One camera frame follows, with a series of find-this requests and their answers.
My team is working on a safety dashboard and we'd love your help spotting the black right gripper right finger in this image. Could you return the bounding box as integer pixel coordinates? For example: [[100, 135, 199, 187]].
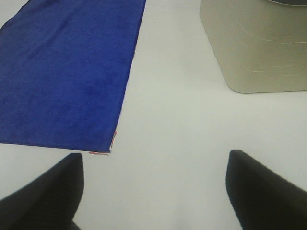
[[225, 150, 307, 230]]

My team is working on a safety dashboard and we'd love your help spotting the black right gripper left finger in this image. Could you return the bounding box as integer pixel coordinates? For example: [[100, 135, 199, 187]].
[[0, 153, 84, 230]]

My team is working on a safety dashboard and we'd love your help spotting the blue towel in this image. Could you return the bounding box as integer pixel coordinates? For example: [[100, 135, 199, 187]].
[[0, 0, 145, 153]]

